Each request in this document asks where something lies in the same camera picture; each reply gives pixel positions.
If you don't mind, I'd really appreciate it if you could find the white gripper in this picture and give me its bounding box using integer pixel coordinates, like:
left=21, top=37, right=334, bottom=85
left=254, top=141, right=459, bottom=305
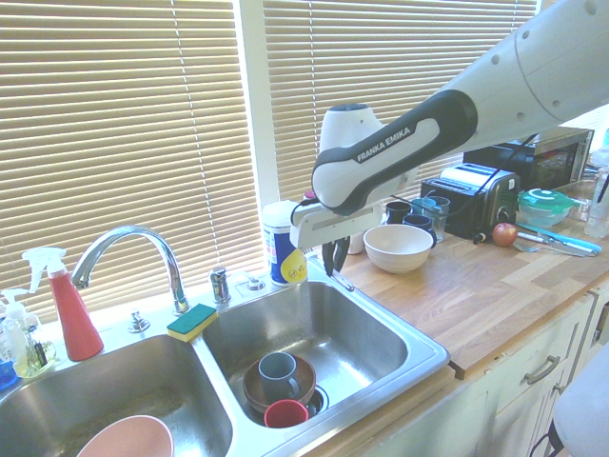
left=288, top=201, right=383, bottom=277

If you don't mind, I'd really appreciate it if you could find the white rounded robot base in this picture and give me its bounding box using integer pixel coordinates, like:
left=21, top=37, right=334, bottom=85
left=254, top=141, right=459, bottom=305
left=554, top=342, right=609, bottom=457

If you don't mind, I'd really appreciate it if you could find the stainless steel double sink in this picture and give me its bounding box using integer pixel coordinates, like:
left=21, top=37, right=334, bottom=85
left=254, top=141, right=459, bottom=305
left=0, top=280, right=452, bottom=457

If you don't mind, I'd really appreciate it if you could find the chrome sink soap dispenser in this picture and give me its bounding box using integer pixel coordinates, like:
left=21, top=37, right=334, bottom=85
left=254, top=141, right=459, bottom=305
left=209, top=266, right=233, bottom=305

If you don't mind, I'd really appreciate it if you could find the white wipes canister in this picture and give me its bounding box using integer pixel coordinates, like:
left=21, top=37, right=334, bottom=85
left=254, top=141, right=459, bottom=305
left=263, top=199, right=309, bottom=288

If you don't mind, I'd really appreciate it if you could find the cream ceramic bowl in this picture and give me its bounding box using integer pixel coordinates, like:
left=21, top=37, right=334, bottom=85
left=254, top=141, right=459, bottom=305
left=363, top=225, right=434, bottom=275

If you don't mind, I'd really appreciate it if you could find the dark navy mug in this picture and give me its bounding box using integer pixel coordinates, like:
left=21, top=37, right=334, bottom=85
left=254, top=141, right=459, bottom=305
left=384, top=201, right=413, bottom=225
left=402, top=213, right=437, bottom=245

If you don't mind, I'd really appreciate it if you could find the clear drinking glass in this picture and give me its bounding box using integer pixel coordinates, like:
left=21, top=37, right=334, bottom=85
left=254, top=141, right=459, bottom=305
left=422, top=195, right=451, bottom=243

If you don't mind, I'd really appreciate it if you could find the brown wooden bowl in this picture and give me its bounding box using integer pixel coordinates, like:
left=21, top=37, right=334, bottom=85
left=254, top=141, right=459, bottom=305
left=242, top=354, right=318, bottom=413

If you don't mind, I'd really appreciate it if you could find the grey-blue ceramic mug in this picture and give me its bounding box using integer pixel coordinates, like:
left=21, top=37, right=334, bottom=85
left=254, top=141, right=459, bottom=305
left=258, top=352, right=302, bottom=399

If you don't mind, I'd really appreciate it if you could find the green and yellow sponge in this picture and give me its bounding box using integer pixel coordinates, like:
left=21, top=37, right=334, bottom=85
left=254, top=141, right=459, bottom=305
left=166, top=303, right=219, bottom=343

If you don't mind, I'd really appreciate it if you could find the red mug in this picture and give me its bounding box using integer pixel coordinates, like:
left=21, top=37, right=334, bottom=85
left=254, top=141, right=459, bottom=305
left=264, top=399, right=310, bottom=429

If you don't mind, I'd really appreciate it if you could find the black and silver toaster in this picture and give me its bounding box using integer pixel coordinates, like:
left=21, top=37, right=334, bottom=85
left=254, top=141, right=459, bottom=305
left=420, top=162, right=521, bottom=242

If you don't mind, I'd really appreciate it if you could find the red apple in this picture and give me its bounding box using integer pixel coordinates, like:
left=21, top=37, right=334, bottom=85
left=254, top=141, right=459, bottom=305
left=492, top=222, right=519, bottom=247

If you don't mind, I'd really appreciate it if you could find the chrome gooseneck faucet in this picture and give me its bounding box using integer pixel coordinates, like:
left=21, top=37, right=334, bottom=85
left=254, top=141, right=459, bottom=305
left=69, top=225, right=191, bottom=316

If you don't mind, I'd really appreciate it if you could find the metal spoon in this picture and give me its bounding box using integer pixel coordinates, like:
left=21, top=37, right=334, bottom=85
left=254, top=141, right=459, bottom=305
left=513, top=240, right=591, bottom=259

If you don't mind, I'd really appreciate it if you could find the narrow beige window blind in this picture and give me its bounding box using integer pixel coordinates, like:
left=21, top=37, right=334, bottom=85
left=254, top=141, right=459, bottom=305
left=261, top=0, right=543, bottom=202

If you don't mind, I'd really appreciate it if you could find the teal knife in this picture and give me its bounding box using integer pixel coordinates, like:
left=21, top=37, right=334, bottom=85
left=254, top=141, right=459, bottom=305
left=516, top=222, right=565, bottom=242

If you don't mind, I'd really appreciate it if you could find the chrome faucet knob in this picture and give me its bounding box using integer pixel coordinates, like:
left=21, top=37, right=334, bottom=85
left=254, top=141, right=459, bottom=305
left=128, top=308, right=151, bottom=333

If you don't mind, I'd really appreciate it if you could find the glass container with green lid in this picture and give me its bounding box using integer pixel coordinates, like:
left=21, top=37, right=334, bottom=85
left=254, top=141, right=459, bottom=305
left=517, top=188, right=575, bottom=229

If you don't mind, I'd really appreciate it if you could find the white and teal utensil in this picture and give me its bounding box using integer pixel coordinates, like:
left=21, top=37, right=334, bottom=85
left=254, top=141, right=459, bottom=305
left=518, top=231, right=602, bottom=254

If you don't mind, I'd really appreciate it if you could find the black microwave oven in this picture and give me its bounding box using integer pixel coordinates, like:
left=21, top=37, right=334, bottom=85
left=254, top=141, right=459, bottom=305
left=463, top=127, right=596, bottom=189

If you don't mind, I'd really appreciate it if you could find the cream kitchen cabinet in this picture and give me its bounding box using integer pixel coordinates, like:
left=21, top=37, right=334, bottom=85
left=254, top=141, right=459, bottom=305
left=294, top=285, right=609, bottom=457

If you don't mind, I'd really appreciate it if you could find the wide beige window blind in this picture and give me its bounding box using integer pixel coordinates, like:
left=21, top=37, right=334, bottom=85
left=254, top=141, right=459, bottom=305
left=0, top=0, right=259, bottom=326

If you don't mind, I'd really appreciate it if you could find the clear plastic water bottle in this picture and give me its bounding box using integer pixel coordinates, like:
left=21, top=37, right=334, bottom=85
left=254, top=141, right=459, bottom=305
left=583, top=166, right=609, bottom=239

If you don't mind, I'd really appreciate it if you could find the red spray bottle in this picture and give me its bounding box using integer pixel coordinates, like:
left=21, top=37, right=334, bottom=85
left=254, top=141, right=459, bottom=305
left=21, top=247, right=105, bottom=362

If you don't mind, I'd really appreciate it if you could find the pink bowl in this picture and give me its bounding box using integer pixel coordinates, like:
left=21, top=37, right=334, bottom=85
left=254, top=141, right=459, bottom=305
left=75, top=414, right=175, bottom=457

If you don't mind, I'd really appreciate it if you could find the clear soap pump bottle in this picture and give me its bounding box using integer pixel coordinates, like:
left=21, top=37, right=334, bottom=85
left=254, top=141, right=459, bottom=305
left=0, top=288, right=29, bottom=378

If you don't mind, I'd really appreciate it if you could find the blue object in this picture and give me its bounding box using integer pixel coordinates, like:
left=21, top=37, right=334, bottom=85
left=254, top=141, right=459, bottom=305
left=0, top=359, right=18, bottom=391

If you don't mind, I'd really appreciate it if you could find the black cable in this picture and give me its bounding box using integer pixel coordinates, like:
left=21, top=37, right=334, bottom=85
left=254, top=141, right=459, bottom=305
left=471, top=133, right=540, bottom=243

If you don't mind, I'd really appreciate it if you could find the metal drawer handle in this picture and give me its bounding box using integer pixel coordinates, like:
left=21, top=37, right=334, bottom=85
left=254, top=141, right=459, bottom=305
left=524, top=354, right=561, bottom=386

